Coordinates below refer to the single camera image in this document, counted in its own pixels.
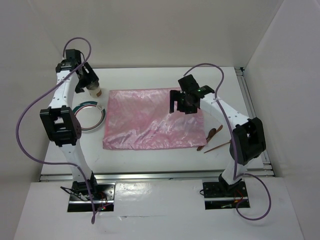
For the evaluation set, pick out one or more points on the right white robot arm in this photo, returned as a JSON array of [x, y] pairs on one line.
[[246, 134]]

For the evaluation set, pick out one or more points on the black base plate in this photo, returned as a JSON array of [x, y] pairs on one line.
[[217, 199], [103, 199]]

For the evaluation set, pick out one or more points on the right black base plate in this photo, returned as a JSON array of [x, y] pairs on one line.
[[217, 199]]

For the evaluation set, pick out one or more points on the wooden knife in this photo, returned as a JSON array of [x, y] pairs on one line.
[[218, 129]]

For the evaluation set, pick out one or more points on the white plate with coloured rim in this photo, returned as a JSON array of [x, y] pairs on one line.
[[90, 114]]

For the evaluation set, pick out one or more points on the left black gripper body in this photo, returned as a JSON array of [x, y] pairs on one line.
[[86, 79]]

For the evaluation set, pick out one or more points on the front aluminium rail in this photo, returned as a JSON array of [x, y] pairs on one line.
[[152, 176]]

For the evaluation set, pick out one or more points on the pink satin rose cloth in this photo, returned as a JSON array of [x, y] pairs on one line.
[[140, 119]]

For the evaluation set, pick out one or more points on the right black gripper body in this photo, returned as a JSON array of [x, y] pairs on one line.
[[183, 99]]

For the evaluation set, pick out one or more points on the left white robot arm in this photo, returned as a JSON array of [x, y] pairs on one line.
[[60, 122]]

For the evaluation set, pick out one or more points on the small metal cup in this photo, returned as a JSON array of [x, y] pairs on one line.
[[94, 90]]

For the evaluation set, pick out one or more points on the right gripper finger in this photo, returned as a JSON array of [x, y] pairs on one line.
[[174, 98], [187, 109]]

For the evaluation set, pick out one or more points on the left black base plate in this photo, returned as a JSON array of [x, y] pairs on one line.
[[103, 199]]

